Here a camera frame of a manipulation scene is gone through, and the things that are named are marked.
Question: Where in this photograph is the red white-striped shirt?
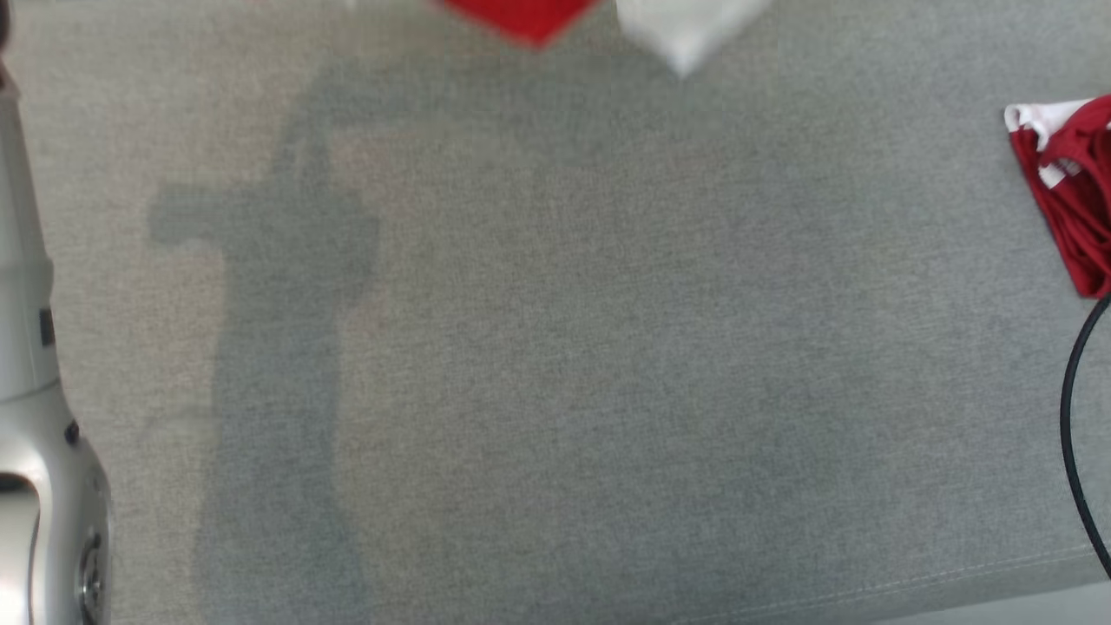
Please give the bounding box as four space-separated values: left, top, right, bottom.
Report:
438 0 1111 301

